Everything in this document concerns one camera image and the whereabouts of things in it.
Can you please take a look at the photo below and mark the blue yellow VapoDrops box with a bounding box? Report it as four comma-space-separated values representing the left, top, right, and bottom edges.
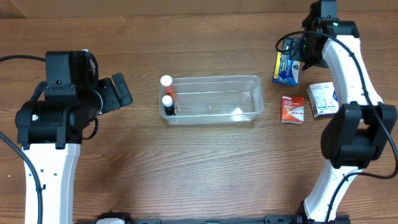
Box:
272, 52, 300, 86

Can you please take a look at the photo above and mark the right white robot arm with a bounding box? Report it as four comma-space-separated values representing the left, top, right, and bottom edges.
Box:
265, 0, 397, 223

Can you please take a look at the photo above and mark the white medicine box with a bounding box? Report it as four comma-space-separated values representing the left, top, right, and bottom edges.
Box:
307, 82, 339, 118

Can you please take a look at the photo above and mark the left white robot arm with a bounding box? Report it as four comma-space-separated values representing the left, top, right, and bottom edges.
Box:
15, 50, 133, 223

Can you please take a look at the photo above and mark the clear plastic container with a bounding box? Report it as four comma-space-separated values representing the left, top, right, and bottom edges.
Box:
159, 75, 264, 125

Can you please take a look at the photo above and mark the black tube white cap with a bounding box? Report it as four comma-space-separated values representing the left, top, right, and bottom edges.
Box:
162, 95, 175, 116

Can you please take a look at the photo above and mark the orange tube white cap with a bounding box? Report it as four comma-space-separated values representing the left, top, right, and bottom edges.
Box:
160, 75, 176, 101

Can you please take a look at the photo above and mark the red orange medicine box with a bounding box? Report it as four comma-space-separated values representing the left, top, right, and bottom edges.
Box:
280, 95, 305, 124

